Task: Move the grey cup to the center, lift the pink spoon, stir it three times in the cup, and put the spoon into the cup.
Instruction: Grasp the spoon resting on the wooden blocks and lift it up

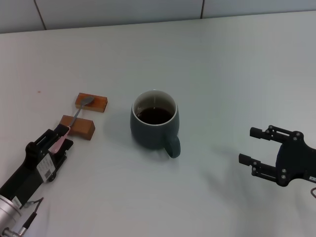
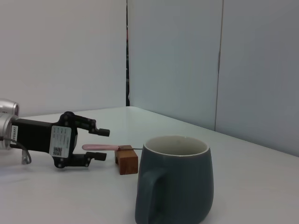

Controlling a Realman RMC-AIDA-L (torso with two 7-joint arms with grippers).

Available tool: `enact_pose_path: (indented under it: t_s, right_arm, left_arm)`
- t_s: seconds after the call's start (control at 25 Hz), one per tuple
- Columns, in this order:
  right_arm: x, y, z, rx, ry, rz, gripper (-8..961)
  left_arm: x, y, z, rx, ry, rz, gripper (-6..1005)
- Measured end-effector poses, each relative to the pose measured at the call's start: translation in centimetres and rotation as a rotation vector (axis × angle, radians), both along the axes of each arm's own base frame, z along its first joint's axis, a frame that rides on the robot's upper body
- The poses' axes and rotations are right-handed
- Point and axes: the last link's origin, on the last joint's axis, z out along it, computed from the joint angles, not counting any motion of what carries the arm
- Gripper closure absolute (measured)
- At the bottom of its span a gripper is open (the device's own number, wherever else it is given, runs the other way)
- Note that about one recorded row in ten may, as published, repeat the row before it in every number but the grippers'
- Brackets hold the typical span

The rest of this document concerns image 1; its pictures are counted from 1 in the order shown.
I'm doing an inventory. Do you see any flat wooden block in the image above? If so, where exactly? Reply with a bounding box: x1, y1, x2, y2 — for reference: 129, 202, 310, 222
74, 92, 108, 114

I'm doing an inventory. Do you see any dark coffee liquid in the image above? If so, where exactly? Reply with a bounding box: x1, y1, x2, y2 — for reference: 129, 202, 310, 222
135, 107, 175, 125

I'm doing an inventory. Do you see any pink handled metal spoon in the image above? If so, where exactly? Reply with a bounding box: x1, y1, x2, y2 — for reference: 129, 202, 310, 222
50, 96, 95, 154

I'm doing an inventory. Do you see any arched wooden block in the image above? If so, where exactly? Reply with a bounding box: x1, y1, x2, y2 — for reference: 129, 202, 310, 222
60, 115, 96, 141

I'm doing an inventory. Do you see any grey ceramic mug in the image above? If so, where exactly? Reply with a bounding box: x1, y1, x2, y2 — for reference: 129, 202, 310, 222
130, 89, 182, 159

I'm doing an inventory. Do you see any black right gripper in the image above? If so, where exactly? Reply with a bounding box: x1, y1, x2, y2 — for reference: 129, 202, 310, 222
238, 125, 316, 187

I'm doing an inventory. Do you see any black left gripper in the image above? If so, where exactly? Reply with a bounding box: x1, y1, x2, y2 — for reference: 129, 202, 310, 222
0, 124, 74, 208

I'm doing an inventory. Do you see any left arm cable with connector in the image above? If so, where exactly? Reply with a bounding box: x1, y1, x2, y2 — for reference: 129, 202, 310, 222
0, 197, 45, 237

